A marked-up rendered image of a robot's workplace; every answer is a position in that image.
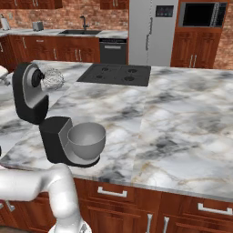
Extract brown tall cupboard unit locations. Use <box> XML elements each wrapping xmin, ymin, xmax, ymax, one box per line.
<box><xmin>169</xmin><ymin>0</ymin><xmax>232</xmax><ymax>70</ymax></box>

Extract black tap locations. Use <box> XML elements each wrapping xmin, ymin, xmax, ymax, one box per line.
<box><xmin>79</xmin><ymin>15</ymin><xmax>91</xmax><ymax>31</ymax></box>

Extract grey mixing bowl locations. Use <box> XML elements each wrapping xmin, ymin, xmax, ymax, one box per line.
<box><xmin>66</xmin><ymin>121</ymin><xmax>107</xmax><ymax>161</ymax></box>

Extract silver fridge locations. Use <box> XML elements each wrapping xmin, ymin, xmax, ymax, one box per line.
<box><xmin>127</xmin><ymin>0</ymin><xmax>180</xmax><ymax>67</ymax></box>

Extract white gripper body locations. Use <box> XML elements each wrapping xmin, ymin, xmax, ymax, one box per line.
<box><xmin>0</xmin><ymin>65</ymin><xmax>10</xmax><ymax>81</ymax></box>

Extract brown cupboard door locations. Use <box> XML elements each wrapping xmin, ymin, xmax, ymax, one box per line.
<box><xmin>0</xmin><ymin>191</ymin><xmax>57</xmax><ymax>233</ymax></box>
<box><xmin>77</xmin><ymin>198</ymin><xmax>160</xmax><ymax>233</ymax></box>
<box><xmin>156</xmin><ymin>212</ymin><xmax>233</xmax><ymax>233</ymax></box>

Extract silver toaster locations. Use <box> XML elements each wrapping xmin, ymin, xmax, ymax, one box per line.
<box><xmin>31</xmin><ymin>20</ymin><xmax>45</xmax><ymax>32</ymax></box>

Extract dark sink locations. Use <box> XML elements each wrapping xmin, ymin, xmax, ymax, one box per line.
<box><xmin>58</xmin><ymin>28</ymin><xmax>103</xmax><ymax>36</ymax></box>

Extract brown wall cupboard run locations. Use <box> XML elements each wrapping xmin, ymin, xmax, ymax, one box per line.
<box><xmin>0</xmin><ymin>0</ymin><xmax>64</xmax><ymax>10</ymax></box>
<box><xmin>99</xmin><ymin>0</ymin><xmax>130</xmax><ymax>11</ymax></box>

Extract steel dishwasher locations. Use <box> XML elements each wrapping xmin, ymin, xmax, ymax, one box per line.
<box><xmin>98</xmin><ymin>37</ymin><xmax>128</xmax><ymax>66</ymax></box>

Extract brown drawer front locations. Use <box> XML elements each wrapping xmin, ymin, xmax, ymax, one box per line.
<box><xmin>159</xmin><ymin>191</ymin><xmax>233</xmax><ymax>225</ymax></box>
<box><xmin>73</xmin><ymin>177</ymin><xmax>138</xmax><ymax>205</ymax></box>

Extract silver cupboard door handle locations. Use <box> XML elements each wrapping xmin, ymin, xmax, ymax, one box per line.
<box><xmin>162</xmin><ymin>216</ymin><xmax>170</xmax><ymax>233</ymax></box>
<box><xmin>0</xmin><ymin>199</ymin><xmax>15</xmax><ymax>213</ymax></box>
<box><xmin>146</xmin><ymin>212</ymin><xmax>154</xmax><ymax>233</ymax></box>

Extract black stand mixer head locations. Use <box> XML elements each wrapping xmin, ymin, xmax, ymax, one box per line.
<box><xmin>12</xmin><ymin>61</ymin><xmax>50</xmax><ymax>126</ymax></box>

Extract wire whisk attachment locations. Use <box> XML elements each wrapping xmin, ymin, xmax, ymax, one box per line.
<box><xmin>41</xmin><ymin>67</ymin><xmax>66</xmax><ymax>91</ymax></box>

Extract silver drawer handle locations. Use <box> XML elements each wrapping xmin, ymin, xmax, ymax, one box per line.
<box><xmin>96</xmin><ymin>186</ymin><xmax>128</xmax><ymax>198</ymax></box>
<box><xmin>197</xmin><ymin>202</ymin><xmax>233</xmax><ymax>217</ymax></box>

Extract brown base cupboard run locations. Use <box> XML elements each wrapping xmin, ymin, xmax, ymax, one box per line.
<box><xmin>0</xmin><ymin>34</ymin><xmax>101</xmax><ymax>73</ymax></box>

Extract white paper towel roll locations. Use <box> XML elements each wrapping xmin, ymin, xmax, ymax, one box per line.
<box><xmin>0</xmin><ymin>14</ymin><xmax>11</xmax><ymax>32</ymax></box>

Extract black hob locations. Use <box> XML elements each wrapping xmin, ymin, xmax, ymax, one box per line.
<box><xmin>76</xmin><ymin>63</ymin><xmax>152</xmax><ymax>87</ymax></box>

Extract black microwave oven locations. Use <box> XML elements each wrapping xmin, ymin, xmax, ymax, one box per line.
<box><xmin>177</xmin><ymin>1</ymin><xmax>228</xmax><ymax>29</ymax></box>

